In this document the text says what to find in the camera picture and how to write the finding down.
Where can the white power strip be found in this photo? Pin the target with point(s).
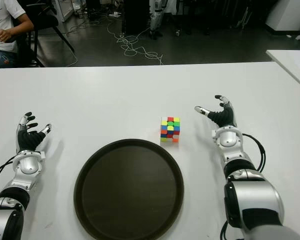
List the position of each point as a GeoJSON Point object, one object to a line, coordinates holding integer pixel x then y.
{"type": "Point", "coordinates": [115, 15]}

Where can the seated person in white shirt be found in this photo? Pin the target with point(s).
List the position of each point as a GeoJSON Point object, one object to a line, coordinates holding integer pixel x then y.
{"type": "Point", "coordinates": [2, 17]}

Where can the silver humanoid robot legs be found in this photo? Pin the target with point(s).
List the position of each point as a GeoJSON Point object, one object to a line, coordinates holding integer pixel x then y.
{"type": "Point", "coordinates": [156, 20]}

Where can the white neighbouring table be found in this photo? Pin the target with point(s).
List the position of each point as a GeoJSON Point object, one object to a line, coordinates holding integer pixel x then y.
{"type": "Point", "coordinates": [293, 65]}

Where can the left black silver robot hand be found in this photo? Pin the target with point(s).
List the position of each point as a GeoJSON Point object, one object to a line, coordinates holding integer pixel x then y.
{"type": "Point", "coordinates": [27, 141]}

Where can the dark brown round plate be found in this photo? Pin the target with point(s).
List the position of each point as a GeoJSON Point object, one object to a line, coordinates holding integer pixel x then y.
{"type": "Point", "coordinates": [128, 190]}

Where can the multicolour Rubik's cube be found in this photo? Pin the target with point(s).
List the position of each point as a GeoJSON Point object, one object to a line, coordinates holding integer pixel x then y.
{"type": "Point", "coordinates": [170, 131]}

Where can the white cabinet with black base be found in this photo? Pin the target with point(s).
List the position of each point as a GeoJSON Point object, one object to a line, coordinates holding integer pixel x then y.
{"type": "Point", "coordinates": [287, 17]}

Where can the white glass display case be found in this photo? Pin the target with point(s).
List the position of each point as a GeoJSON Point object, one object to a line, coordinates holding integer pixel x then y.
{"type": "Point", "coordinates": [65, 10]}

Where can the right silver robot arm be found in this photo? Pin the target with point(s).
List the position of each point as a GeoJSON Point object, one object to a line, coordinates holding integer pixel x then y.
{"type": "Point", "coordinates": [255, 197]}

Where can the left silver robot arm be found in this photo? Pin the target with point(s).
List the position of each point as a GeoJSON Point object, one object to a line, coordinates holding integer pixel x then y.
{"type": "Point", "coordinates": [27, 165]}

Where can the black chair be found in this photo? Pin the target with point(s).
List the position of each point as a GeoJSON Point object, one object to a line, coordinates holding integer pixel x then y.
{"type": "Point", "coordinates": [43, 18]}

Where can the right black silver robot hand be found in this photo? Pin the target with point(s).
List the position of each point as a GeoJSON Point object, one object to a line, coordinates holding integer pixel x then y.
{"type": "Point", "coordinates": [223, 117]}

